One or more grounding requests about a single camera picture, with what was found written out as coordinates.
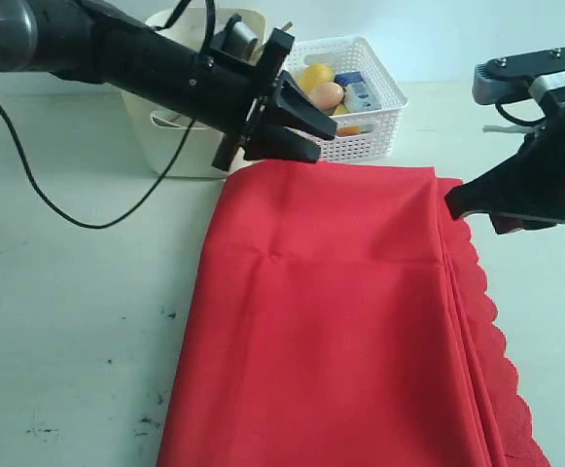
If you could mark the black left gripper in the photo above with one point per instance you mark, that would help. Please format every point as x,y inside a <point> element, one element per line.
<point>227,90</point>

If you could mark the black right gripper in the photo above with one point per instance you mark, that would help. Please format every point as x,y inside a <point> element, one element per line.
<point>527,191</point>

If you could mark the brown egg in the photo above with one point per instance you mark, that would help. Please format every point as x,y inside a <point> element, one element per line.
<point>327,95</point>

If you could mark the yellow lemon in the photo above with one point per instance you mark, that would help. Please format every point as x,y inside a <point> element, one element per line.
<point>315,75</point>

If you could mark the blue white milk carton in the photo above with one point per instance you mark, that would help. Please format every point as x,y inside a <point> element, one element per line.
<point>359,97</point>

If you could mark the red scalloped table cloth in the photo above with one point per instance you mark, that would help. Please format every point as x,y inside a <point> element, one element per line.
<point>340,318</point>

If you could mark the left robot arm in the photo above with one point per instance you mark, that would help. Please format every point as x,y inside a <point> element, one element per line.
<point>94,42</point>

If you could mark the white perforated plastic basket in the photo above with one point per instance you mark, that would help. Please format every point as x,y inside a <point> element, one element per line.
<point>350,54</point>

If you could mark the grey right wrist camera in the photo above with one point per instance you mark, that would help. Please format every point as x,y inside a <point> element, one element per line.
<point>537,76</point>

